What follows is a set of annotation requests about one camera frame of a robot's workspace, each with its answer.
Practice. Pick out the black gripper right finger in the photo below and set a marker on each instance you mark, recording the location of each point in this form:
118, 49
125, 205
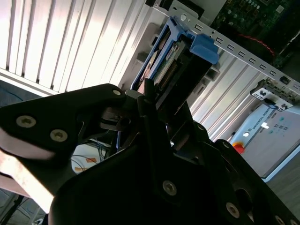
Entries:
234, 168

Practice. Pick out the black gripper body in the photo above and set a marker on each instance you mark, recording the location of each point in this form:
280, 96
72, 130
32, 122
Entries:
112, 199

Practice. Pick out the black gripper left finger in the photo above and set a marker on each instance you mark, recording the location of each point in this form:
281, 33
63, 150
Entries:
47, 112

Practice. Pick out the hard disk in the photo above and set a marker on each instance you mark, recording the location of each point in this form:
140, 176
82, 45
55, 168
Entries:
204, 49

